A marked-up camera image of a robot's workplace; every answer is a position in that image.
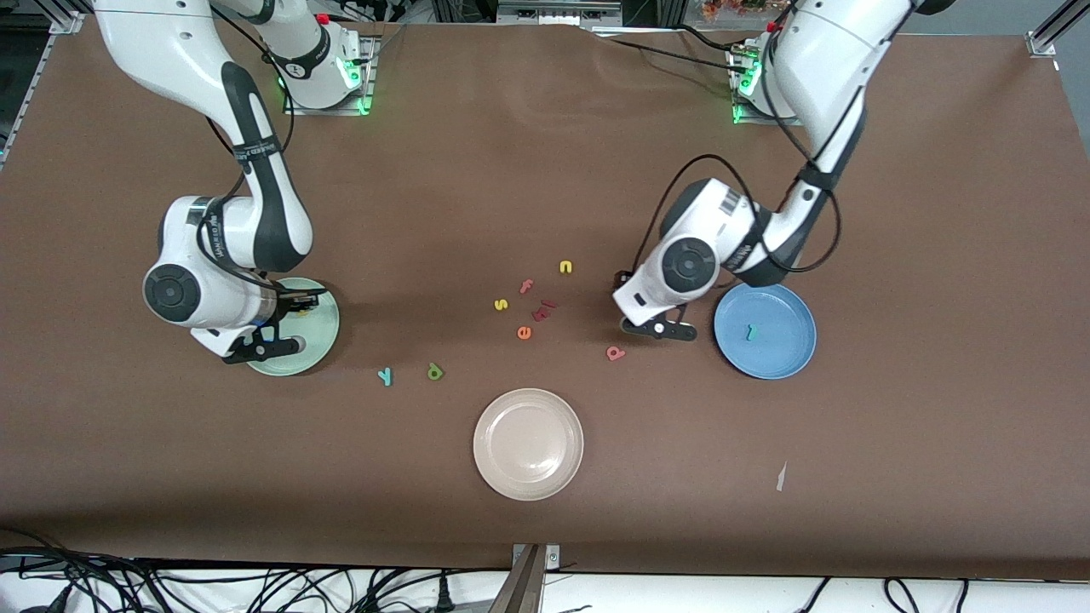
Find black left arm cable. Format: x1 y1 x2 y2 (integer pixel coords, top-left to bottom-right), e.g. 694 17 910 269
634 0 844 275

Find perforated aluminium side rail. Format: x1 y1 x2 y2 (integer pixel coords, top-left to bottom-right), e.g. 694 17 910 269
0 10 86 167

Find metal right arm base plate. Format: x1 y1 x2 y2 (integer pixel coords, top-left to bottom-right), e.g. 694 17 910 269
290 38 376 117

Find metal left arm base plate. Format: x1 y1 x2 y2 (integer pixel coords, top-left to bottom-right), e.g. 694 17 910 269
731 47 806 128

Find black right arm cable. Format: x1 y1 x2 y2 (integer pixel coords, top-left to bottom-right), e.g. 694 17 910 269
204 0 297 201

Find aluminium corner rail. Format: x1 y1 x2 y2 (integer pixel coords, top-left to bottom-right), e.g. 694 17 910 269
1026 0 1090 59

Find orange dried flowers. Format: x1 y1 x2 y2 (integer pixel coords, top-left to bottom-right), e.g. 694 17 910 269
702 0 767 21

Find light green plate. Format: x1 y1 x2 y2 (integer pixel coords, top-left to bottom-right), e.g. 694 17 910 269
247 278 341 377

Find metal table clamp bracket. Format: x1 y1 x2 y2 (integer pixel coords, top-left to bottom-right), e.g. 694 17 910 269
509 543 561 613

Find aluminium frame structure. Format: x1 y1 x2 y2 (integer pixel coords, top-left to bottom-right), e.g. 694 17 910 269
430 0 692 28

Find black cable on table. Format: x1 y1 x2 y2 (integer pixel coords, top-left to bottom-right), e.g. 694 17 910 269
592 26 752 77

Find blue plate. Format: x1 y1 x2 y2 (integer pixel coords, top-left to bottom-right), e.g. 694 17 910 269
714 283 818 380

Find brown table cover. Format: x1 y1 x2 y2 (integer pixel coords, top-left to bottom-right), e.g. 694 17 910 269
0 15 1090 581

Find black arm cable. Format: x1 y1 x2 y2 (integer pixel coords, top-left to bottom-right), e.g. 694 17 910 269
204 0 297 201
634 0 844 275

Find grey metal device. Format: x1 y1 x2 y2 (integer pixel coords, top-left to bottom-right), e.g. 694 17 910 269
496 0 624 23

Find beige plate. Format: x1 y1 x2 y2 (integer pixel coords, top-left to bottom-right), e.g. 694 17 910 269
473 388 585 501

